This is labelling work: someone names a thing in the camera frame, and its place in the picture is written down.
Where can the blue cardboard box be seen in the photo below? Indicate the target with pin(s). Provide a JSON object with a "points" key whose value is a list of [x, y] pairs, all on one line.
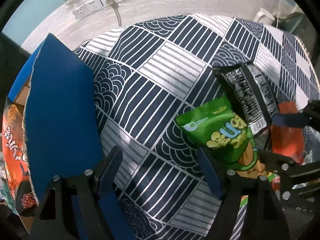
{"points": [[60, 132]]}

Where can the silver foil snack bar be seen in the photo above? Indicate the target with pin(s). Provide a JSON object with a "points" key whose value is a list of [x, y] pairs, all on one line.
{"points": [[305, 145]]}

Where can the white wall socket strip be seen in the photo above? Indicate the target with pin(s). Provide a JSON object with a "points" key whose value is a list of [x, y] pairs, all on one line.
{"points": [[92, 6]]}

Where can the orange translucent candy bag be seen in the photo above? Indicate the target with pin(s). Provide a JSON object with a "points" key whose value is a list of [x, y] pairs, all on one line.
{"points": [[287, 141]]}

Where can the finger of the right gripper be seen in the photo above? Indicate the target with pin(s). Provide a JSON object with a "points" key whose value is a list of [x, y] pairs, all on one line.
{"points": [[277, 157], [308, 116]]}

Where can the white electric kettle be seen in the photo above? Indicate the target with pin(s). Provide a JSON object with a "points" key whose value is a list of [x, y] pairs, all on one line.
{"points": [[264, 17]]}

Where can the navy white patterned tablecloth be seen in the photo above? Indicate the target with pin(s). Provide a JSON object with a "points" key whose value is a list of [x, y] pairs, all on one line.
{"points": [[148, 73]]}

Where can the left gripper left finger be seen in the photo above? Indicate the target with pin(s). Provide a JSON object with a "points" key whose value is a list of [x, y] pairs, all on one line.
{"points": [[83, 207]]}

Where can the green snack bag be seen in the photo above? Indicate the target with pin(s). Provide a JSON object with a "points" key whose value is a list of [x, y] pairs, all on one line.
{"points": [[228, 138]]}

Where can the black white-text snack bag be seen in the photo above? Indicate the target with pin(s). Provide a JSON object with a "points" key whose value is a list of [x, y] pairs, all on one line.
{"points": [[249, 93]]}

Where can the orange black chip bag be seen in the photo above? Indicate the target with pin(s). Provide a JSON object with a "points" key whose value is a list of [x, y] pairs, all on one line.
{"points": [[15, 162]]}

